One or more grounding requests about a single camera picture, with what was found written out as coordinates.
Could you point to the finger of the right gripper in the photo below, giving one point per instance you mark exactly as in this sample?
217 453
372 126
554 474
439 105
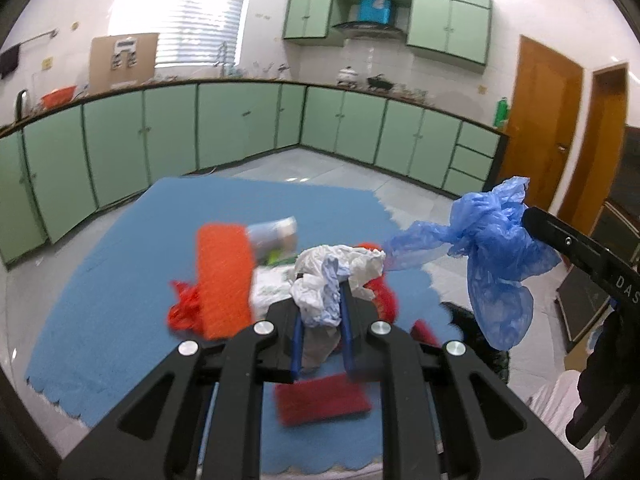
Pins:
581 250

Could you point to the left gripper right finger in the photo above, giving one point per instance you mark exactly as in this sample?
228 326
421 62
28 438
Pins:
346 330

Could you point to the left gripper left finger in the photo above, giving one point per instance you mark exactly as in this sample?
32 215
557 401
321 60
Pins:
297 347

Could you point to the red scouring pad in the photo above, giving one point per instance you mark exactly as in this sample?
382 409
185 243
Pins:
320 399
384 299

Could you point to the white plastic bag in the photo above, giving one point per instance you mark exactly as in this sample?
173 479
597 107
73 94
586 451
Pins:
318 274

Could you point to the green white snack bag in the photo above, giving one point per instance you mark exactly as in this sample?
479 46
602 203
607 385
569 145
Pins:
271 283

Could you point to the blue plastic bag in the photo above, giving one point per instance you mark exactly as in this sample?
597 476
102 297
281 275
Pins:
487 229

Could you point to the blue white paper cup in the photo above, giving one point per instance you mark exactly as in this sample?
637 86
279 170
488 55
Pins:
273 236

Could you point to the orange spiky pad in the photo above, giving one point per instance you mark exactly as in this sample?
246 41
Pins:
225 266

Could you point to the black lined trash bin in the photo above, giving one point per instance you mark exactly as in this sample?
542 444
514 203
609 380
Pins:
496 360

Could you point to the green lower kitchen cabinets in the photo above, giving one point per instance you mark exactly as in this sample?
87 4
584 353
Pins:
64 165

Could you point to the black glass cabinet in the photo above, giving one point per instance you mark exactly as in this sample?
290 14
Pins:
579 301

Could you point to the brown wooden door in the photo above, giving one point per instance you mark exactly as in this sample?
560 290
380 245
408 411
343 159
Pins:
599 155
543 119

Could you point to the red plastic bag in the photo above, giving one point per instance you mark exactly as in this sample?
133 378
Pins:
185 314

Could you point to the green bottle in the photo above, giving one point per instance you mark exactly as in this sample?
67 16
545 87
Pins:
502 113

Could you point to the blue table mat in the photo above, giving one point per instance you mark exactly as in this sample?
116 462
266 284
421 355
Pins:
108 329

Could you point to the black wok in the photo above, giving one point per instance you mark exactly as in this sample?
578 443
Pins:
379 83

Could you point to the white cooking pot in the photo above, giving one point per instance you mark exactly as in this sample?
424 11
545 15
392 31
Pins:
347 77

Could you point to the range hood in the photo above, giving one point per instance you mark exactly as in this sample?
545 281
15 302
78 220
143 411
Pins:
370 30

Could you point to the sink faucet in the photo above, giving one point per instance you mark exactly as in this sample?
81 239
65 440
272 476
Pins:
221 61

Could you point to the blue box on hood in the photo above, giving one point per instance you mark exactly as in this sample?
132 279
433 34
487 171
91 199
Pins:
376 11

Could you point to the cardboard box on counter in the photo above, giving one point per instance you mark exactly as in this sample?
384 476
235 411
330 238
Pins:
123 61

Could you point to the red basin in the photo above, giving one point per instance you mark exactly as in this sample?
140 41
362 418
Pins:
58 97

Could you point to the window blinds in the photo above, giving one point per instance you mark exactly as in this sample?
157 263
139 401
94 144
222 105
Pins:
190 30

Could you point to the electric kettle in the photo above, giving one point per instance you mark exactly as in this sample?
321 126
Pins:
21 105

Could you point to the dark hanging towel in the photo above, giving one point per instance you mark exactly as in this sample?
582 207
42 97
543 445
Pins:
9 60

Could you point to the green upper wall cabinets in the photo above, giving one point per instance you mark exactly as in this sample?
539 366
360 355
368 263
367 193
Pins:
449 31

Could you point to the wall towel rail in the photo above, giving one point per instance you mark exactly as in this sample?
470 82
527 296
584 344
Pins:
49 34

